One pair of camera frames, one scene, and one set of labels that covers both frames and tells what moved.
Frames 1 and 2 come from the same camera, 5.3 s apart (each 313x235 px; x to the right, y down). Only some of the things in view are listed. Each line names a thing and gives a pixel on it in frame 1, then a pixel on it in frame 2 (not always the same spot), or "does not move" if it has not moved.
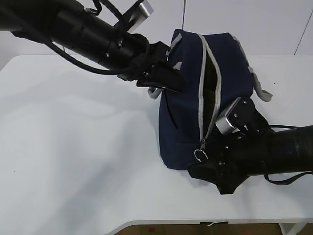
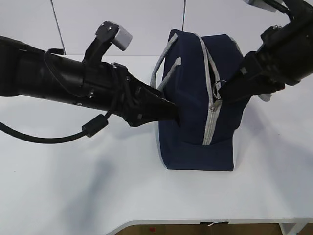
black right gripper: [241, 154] -> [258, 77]
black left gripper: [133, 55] -> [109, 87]
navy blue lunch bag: [215, 72] does not move
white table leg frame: [292, 228] does not move
